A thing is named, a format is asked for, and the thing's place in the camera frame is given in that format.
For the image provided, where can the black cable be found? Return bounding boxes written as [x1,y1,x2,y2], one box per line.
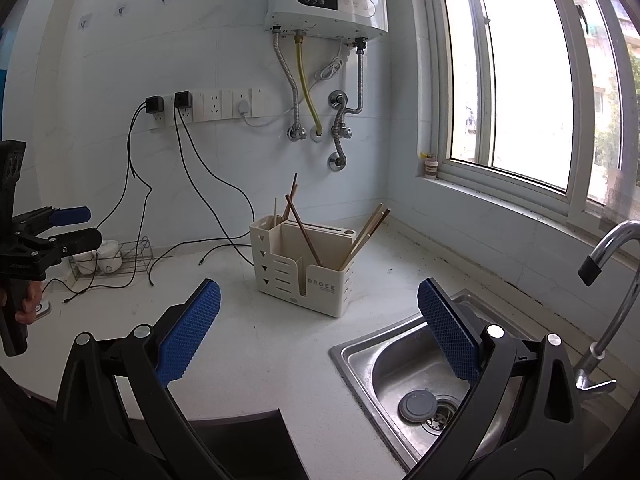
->
[174,107,256,267]
[62,170,153,306]
[95,102,151,231]
[147,110,257,288]

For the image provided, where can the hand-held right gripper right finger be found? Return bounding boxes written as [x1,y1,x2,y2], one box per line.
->
[407,277,596,480]

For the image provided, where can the bent corrugated steel hose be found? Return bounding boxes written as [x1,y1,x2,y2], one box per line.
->
[335,37,368,131]

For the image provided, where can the long corrugated steel hose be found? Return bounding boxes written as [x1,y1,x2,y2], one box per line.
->
[272,30,302,128]

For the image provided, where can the white framed window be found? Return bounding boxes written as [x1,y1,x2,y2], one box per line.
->
[415,0,640,241]

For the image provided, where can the white ceramic jar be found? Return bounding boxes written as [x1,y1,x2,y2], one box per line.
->
[97,240,123,273]
[70,252,98,276]

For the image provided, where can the white wall outlet row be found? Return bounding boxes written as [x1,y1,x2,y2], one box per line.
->
[147,87,267,131]

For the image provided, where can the white wall water heater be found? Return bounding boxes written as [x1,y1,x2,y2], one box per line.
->
[264,0,390,41]

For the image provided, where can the sink drain strainer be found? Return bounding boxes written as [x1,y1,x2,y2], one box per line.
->
[422,395,461,433]

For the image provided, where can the person's left hand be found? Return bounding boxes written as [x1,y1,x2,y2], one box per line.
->
[14,280,47,326]

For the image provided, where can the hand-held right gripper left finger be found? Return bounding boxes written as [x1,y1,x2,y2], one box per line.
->
[52,278,222,480]

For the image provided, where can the short corrugated steel hose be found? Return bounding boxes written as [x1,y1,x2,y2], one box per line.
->
[327,140,348,171]

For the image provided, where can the chrome faucet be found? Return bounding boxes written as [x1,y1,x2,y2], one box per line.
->
[572,220,640,403]

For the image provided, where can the grey sink stopper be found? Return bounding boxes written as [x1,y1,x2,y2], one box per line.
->
[397,390,441,423]

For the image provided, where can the stainless steel sink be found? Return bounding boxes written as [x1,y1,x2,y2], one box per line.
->
[329,287,601,471]

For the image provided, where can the white power cord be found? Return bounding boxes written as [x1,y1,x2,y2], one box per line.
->
[237,50,348,127]

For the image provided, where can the metal wire rack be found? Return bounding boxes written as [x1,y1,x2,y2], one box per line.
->
[70,236,153,286]

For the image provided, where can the yellow gas hose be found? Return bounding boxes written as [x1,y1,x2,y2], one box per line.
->
[295,30,325,142]

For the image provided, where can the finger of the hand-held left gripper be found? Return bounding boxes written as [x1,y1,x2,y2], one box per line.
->
[45,227,103,261]
[47,205,92,227]

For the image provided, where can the beige plastic utensil holder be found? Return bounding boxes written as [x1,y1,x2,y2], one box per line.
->
[249,214,357,318]

